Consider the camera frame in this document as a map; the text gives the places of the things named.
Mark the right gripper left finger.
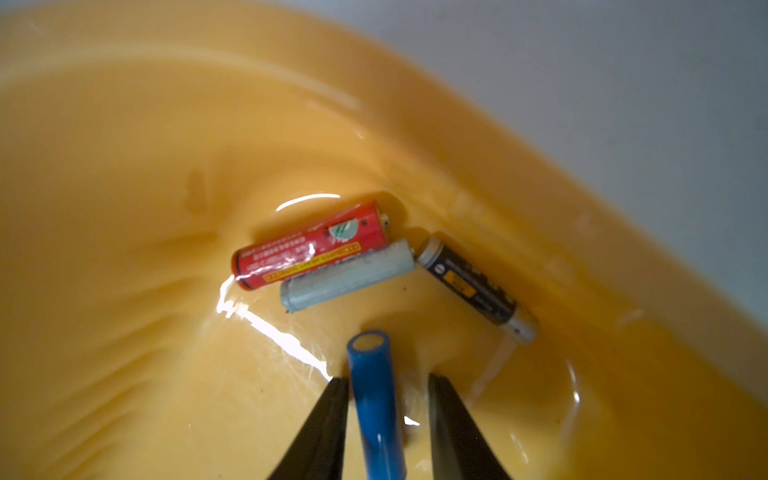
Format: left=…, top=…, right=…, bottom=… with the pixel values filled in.
left=268, top=377, right=350, bottom=480

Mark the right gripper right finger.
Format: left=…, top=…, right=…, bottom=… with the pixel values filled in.
left=428, top=373, right=512, bottom=480

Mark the blue battery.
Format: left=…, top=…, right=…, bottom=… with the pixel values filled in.
left=347, top=330, right=407, bottom=479

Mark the yellow plastic storage box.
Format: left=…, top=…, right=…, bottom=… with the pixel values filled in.
left=1, top=1, right=767, bottom=479

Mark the black silver battery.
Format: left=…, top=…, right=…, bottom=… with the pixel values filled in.
left=416, top=236, right=539, bottom=344

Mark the pale grey battery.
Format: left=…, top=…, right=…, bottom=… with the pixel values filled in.
left=280, top=239, right=416, bottom=313

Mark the red Huahong battery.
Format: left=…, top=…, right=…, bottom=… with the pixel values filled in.
left=231, top=201, right=390, bottom=291

